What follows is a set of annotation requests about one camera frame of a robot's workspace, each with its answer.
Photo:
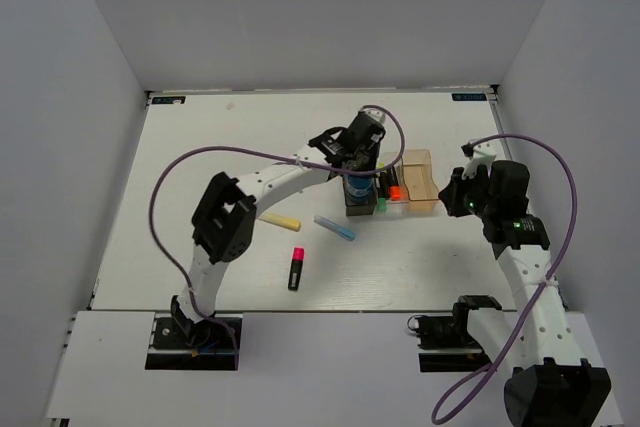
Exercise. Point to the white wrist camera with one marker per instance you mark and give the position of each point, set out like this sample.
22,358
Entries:
480,154
375,113

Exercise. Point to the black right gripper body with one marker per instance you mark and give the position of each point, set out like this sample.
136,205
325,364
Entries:
470,196

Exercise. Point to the smoky grey plastic container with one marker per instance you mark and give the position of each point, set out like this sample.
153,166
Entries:
361,210

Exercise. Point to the amber plastic container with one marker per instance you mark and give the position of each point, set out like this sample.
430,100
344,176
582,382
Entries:
421,189

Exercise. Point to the clear plastic container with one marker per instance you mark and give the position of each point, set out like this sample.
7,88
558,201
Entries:
395,209

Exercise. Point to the pastel blue highlighter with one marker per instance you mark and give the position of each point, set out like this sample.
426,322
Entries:
336,228

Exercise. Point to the left blue corner label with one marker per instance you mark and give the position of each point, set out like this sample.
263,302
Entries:
168,100

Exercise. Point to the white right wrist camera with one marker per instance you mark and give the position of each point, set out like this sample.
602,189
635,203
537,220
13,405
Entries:
480,154

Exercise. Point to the right blue corner label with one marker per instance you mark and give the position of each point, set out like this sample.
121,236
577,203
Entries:
469,97

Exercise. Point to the pastel yellow highlighter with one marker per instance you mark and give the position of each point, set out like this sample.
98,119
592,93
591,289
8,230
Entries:
284,222

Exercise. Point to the blue corner label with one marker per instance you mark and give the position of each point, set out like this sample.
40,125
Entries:
469,97
168,100

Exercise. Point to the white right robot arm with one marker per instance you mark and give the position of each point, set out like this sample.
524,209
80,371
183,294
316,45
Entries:
548,380

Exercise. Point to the pink cap black highlighter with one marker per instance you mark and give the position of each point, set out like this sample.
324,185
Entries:
296,266

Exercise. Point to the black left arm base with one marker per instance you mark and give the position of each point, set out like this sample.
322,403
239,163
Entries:
169,350

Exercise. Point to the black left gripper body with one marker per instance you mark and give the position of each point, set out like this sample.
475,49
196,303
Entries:
367,159

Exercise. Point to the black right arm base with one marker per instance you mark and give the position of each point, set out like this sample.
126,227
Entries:
441,349

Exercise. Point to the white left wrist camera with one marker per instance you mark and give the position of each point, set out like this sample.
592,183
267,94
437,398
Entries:
375,113

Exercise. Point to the orange cap black highlighter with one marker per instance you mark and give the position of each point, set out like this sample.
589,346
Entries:
394,186

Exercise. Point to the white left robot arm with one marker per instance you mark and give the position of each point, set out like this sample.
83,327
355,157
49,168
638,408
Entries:
224,219

